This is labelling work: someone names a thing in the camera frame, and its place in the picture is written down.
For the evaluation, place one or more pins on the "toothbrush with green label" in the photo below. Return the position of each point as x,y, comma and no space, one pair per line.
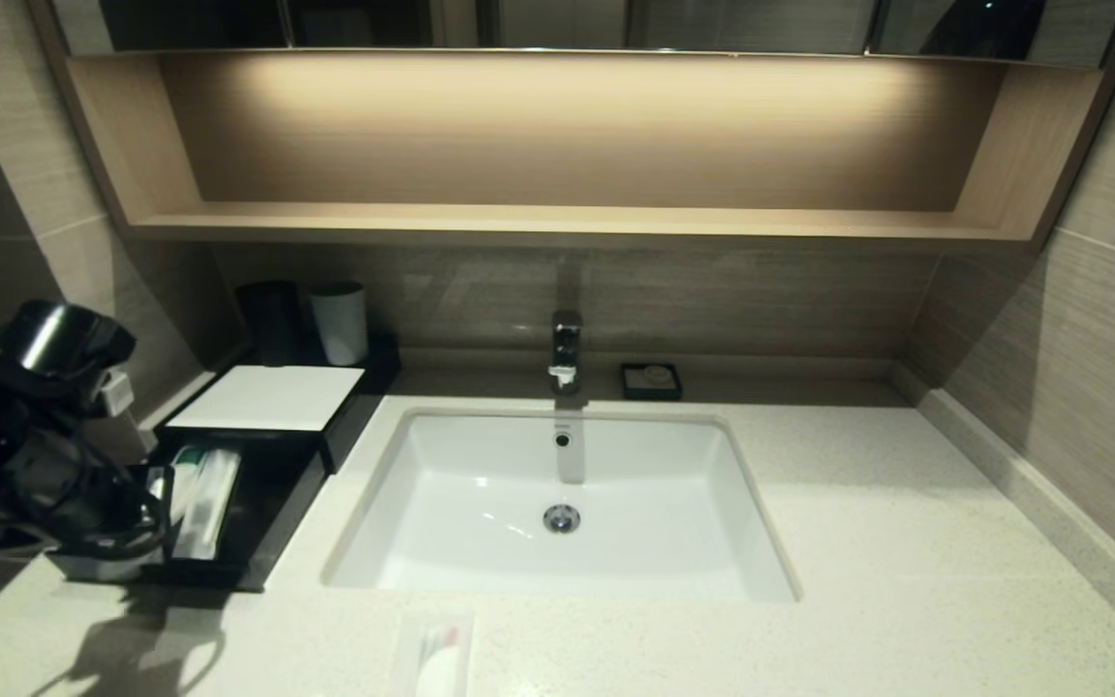
185,479

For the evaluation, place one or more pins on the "chrome faucet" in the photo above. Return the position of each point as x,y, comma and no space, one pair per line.
565,348

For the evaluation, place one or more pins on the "white sink basin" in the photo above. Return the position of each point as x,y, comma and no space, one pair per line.
480,503

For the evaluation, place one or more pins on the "wooden wall shelf niche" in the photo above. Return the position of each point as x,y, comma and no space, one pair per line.
567,223

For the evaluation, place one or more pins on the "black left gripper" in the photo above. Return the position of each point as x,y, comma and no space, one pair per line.
54,474

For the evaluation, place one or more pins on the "white cup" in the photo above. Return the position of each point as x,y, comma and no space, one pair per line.
340,324

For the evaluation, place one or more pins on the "chrome sink drain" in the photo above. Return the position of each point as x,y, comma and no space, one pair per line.
562,519

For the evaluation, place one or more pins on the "mirror cabinet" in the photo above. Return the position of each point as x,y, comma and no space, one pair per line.
712,24

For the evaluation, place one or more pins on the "black soap dish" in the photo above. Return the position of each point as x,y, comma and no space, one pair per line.
630,387

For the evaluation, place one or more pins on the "clear packet with red item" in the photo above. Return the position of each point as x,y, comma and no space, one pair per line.
436,658

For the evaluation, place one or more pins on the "black cup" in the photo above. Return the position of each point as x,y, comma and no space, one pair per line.
269,324

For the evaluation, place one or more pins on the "black box drawer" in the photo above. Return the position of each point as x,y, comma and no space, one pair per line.
267,523

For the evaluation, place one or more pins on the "round soap bar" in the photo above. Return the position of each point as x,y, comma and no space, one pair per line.
655,375

